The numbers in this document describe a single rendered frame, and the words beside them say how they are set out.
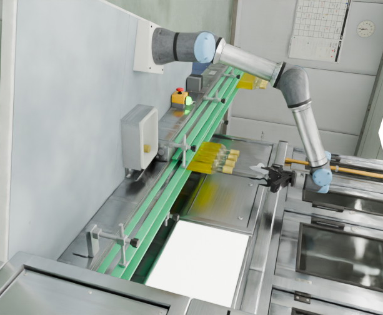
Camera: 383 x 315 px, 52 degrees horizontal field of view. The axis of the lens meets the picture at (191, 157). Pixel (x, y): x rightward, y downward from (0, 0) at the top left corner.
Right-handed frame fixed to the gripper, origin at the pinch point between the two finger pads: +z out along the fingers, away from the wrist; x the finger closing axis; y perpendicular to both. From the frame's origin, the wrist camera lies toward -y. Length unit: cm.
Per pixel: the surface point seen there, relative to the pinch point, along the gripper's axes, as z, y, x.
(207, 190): 20.0, -2.7, -12.9
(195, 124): 32.3, 16.0, 12.8
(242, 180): 4.9, 12.7, -13.1
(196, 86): 44, 56, 17
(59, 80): 50, -66, 62
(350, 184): -50, 32, -16
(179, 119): 40.7, 15.1, 14.9
